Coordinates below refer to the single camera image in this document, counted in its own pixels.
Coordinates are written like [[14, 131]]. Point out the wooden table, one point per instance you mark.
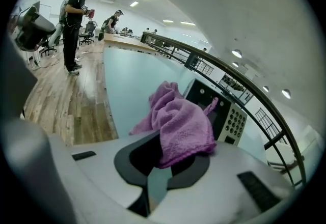
[[122, 39]]

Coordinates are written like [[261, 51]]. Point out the grey box with black knobs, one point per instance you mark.
[[229, 116]]

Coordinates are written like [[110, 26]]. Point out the black office chair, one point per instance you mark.
[[89, 28]]

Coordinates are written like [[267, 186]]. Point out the white office chair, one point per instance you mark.
[[54, 37]]

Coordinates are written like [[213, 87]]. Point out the purple cloth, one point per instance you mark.
[[178, 126]]

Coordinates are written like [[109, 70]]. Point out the large round ceiling downlight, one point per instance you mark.
[[237, 53], [286, 93]]

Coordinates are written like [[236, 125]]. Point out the small round ceiling downlight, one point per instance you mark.
[[265, 88], [235, 64]]

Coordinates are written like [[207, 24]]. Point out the grey office chair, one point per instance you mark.
[[38, 24]]

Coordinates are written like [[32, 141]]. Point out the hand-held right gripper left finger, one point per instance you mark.
[[102, 167]]

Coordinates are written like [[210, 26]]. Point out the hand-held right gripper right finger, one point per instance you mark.
[[216, 192]]

